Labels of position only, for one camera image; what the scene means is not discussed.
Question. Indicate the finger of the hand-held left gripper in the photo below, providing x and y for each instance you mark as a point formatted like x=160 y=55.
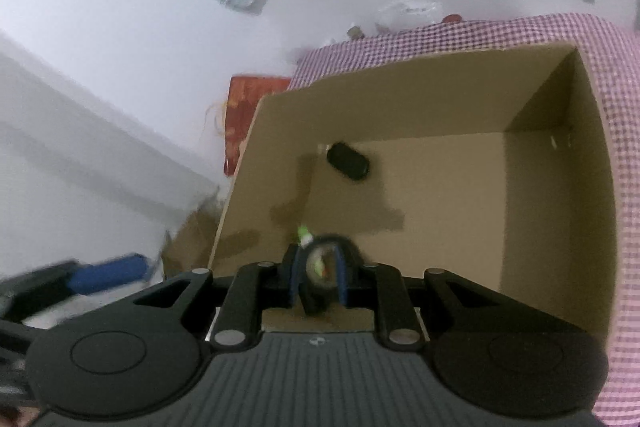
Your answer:
x=110 y=274

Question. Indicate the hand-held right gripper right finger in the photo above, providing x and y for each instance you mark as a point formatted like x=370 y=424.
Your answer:
x=344 y=282

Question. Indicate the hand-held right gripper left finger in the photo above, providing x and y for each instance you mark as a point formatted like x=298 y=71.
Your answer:
x=295 y=282

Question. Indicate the black tape roll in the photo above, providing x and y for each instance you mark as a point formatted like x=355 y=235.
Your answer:
x=314 y=302

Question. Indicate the green lip balm tube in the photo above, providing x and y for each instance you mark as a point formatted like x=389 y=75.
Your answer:
x=303 y=235

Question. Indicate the black oval case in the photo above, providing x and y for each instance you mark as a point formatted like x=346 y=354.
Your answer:
x=348 y=162

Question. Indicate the brown cardboard box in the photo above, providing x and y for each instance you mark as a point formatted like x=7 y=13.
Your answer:
x=450 y=187

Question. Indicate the red gift bag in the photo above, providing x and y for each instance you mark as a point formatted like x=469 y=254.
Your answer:
x=245 y=107

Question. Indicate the purple checked tablecloth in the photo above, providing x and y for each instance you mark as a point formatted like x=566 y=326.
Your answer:
x=625 y=157

